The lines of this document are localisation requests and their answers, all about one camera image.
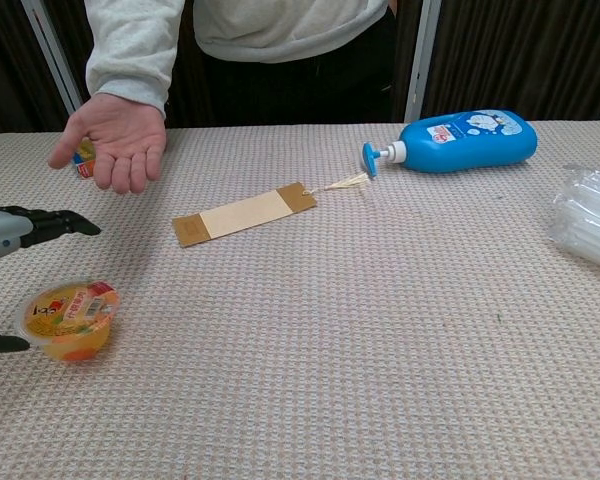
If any orange fruit jelly cup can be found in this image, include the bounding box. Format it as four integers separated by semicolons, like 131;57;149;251
18;280;121;366

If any person's torso grey sweatshirt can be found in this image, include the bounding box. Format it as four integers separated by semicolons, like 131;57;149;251
192;0;397;64

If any left black grey robot hand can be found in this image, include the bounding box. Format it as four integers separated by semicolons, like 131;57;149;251
0;205;103;354

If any blue pump lotion bottle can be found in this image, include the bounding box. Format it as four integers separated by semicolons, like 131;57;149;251
362;109;539;180

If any black pleated curtain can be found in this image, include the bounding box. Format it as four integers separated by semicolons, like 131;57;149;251
0;0;64;139
422;0;600;122

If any clear plastic straw bundle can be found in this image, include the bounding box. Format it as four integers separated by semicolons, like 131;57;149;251
548;163;600;275

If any orange yellow snack packet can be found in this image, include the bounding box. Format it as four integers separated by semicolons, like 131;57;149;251
71;138;99;180

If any person's bare hand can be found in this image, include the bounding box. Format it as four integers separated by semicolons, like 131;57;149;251
47;93;168;195

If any aluminium frame post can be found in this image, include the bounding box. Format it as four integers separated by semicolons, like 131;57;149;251
19;0;84;119
402;0;442;124

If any brown cream tasselled bookmark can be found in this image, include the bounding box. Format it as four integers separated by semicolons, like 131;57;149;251
172;172;371;249

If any person's grey sleeved forearm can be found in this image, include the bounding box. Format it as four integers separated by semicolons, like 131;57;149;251
85;0;186;121

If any beige woven tablecloth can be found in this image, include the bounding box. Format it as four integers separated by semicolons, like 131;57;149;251
0;119;600;480

